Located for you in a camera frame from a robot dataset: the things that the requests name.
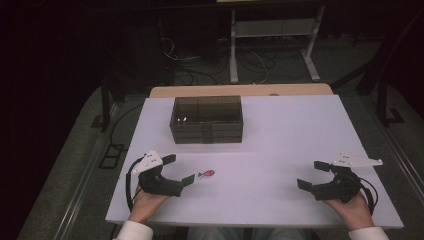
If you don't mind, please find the tangle of floor cables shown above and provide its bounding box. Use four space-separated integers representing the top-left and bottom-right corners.
159 19 308 86

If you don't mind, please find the metal floor rail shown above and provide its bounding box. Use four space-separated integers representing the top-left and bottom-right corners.
53 99 123 240
361 98 424 191

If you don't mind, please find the person's left hand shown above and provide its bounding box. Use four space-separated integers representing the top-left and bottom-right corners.
128 185 171 224

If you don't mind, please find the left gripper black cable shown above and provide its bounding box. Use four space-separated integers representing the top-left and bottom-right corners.
124 156 148 213

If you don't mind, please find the dark transparent storage box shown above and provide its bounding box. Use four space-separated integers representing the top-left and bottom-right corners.
169 95 244 145

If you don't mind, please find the black floor frame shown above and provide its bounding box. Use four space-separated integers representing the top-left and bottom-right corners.
98 143 130 170

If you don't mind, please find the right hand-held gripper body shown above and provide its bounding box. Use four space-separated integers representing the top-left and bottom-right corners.
311 152 384 204

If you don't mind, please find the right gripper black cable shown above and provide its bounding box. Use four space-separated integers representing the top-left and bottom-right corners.
358 176 380 216

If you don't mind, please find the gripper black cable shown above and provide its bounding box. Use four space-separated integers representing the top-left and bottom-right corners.
358 176 380 216
124 156 148 213

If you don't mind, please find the white metal stand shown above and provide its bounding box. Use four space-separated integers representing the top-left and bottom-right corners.
229 4 327 84

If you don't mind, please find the black metal stand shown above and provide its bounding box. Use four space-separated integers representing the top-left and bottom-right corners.
91 74 126 132
376 79 406 127

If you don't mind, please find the person's right hand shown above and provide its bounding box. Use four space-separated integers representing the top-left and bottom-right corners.
324 192 375 232

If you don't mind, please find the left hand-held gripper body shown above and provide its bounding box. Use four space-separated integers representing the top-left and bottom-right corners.
132 149 185 198

